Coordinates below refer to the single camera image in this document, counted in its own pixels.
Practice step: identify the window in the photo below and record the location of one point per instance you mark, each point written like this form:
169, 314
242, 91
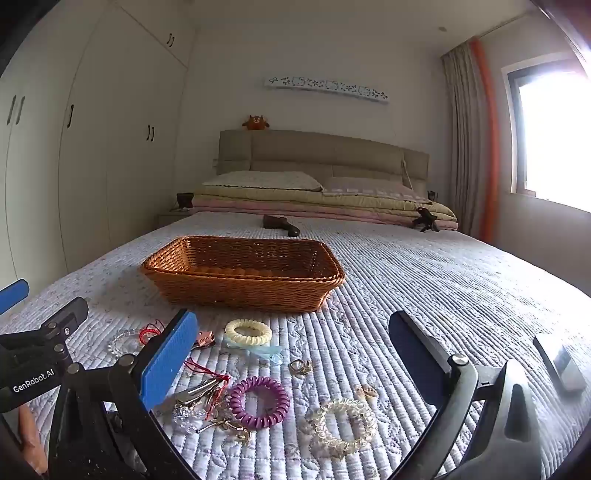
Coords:
554, 138

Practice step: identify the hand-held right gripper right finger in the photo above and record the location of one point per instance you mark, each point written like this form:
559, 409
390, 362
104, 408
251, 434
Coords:
418, 341

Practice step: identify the folded yellow quilt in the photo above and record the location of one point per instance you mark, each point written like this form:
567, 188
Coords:
369, 201

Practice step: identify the beige curtain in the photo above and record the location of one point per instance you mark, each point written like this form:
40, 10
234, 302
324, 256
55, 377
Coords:
464, 138

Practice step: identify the orange plush toy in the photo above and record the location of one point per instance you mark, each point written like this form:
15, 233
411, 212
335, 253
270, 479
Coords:
256, 123

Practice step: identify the brown wicker basket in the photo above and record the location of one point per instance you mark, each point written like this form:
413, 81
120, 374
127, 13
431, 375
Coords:
240, 290

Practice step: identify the pink pillow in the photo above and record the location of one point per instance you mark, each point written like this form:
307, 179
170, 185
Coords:
364, 185

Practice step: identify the beige padded headboard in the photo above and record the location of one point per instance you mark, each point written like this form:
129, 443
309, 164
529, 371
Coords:
323, 157

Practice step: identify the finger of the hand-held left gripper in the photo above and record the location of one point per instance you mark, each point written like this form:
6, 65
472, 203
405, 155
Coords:
11, 296
67, 318

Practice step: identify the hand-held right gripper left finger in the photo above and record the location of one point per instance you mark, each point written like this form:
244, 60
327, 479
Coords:
170, 357

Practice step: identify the light blue bow clip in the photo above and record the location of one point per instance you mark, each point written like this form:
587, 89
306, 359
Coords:
272, 353

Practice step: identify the white quilted floral bedspread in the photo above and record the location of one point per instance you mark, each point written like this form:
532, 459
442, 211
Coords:
415, 286

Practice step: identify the small pearl earrings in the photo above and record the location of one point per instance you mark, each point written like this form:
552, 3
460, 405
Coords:
367, 392

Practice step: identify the dark brown star-shaped object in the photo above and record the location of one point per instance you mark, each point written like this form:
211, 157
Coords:
424, 218

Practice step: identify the person's left forearm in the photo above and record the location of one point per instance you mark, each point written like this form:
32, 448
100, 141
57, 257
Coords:
32, 443

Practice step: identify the pink hair clip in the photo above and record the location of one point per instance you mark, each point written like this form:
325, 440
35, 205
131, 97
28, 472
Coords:
203, 340

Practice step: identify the white carved wall decoration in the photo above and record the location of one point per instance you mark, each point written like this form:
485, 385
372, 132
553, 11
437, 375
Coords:
323, 87

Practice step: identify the white wardrobe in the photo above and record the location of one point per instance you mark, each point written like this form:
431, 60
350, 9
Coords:
115, 161

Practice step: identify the orange curtain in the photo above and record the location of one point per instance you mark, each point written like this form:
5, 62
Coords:
489, 138

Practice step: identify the mobile phone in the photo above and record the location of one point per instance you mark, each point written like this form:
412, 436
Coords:
561, 364

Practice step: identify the white nightstand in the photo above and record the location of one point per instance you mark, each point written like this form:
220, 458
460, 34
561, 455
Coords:
173, 217

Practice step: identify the cream floral pillow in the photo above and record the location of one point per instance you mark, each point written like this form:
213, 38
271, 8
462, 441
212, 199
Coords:
263, 181

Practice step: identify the dark brown elongated object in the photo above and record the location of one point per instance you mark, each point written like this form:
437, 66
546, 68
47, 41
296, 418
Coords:
279, 223

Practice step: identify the dark object on nightstand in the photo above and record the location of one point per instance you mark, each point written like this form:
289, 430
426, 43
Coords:
184, 201

